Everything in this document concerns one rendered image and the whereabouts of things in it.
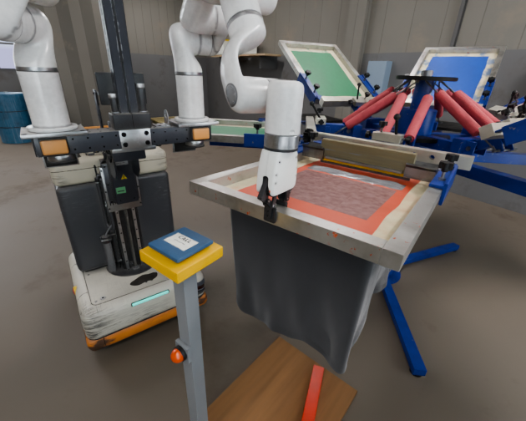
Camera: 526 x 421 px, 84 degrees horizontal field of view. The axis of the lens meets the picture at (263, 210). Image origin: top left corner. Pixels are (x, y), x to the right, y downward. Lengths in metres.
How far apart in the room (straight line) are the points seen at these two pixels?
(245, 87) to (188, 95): 0.52
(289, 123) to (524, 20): 3.77
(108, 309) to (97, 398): 0.37
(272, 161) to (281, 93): 0.13
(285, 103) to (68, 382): 1.57
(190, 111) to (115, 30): 0.31
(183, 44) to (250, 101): 0.53
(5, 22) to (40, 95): 0.18
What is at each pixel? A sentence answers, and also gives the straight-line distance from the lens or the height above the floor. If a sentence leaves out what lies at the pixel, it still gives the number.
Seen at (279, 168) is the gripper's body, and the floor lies 1.13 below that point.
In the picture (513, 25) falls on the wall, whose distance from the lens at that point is 4.27.
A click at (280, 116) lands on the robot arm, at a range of 0.60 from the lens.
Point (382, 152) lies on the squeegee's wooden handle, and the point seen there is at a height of 1.06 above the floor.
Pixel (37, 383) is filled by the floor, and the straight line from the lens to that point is 1.85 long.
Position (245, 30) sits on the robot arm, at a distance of 0.72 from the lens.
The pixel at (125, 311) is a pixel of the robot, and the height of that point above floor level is 0.23.
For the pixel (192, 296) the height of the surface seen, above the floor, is 0.82.
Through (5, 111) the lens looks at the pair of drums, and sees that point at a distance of 6.79.
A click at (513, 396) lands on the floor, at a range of 1.97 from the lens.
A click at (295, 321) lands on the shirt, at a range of 0.97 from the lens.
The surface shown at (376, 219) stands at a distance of 0.80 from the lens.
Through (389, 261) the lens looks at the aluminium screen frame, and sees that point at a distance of 0.60.
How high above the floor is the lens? 1.31
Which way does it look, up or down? 26 degrees down
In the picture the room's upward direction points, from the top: 2 degrees clockwise
